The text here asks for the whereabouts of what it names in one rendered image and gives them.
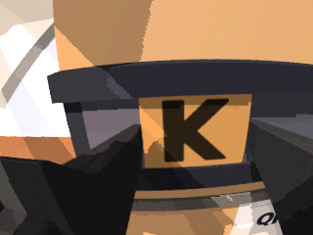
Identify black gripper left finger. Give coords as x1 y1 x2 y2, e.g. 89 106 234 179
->
0 124 144 235

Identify white paper ticket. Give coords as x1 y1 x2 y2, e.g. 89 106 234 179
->
230 200 283 235

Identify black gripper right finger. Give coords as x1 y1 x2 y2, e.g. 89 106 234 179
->
246 118 313 235

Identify orange tile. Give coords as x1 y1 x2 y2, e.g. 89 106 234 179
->
138 94 253 168

